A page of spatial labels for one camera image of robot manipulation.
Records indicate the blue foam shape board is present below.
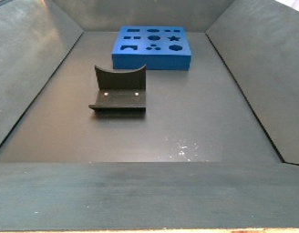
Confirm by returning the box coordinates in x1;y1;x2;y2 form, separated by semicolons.
112;25;191;70

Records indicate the black curved holder stand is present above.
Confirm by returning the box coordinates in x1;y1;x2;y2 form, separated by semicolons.
88;66;145;111

